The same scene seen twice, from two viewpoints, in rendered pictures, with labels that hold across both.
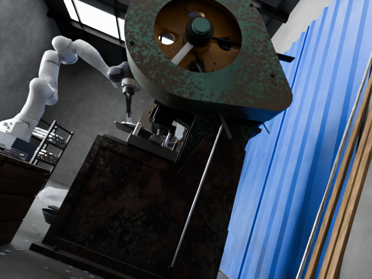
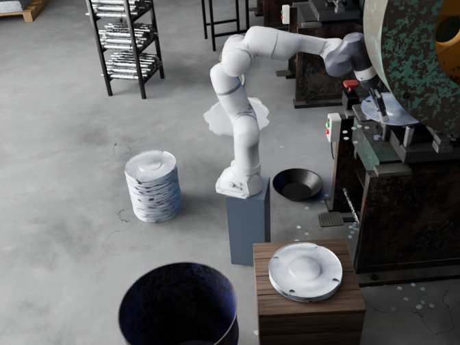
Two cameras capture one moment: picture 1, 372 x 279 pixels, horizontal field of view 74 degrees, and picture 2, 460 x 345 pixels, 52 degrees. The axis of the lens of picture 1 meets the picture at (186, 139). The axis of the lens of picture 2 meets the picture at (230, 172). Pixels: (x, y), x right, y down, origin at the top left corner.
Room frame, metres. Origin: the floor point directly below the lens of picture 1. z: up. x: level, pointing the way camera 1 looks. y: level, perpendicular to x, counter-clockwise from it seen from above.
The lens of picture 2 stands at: (-0.21, 0.99, 1.83)
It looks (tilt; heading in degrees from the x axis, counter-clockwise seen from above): 36 degrees down; 2
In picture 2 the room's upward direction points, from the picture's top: 4 degrees counter-clockwise
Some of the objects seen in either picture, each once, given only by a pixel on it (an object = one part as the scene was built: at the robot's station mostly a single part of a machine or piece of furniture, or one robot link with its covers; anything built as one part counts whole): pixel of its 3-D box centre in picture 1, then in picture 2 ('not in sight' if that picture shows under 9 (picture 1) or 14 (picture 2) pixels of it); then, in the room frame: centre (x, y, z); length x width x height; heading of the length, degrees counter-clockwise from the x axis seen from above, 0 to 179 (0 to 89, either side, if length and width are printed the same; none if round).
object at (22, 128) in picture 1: (17, 125); (239, 173); (1.56, 1.00, 0.52); 0.22 x 0.19 x 0.14; 77
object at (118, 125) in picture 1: (129, 139); (382, 122); (1.61, 0.35, 0.72); 0.25 x 0.14 x 0.14; 93
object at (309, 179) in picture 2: (60, 220); (297, 187); (2.04, 0.66, 0.04); 0.30 x 0.30 x 0.07
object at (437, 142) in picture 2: (157, 137); (438, 131); (1.45, 0.17, 0.76); 0.17 x 0.06 x 0.10; 3
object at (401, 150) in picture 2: (151, 154); (419, 126); (1.62, 0.17, 0.68); 0.45 x 0.30 x 0.06; 3
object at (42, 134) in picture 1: (39, 153); (126, 34); (3.65, 1.88, 0.47); 0.46 x 0.43 x 0.95; 73
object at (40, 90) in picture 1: (36, 98); (246, 143); (1.51, 0.96, 0.71); 0.18 x 0.11 x 0.25; 3
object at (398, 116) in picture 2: (140, 133); (395, 107); (1.62, 0.30, 0.78); 0.29 x 0.29 x 0.01
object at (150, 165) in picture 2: not in sight; (150, 165); (1.97, 1.50, 0.31); 0.29 x 0.29 x 0.01
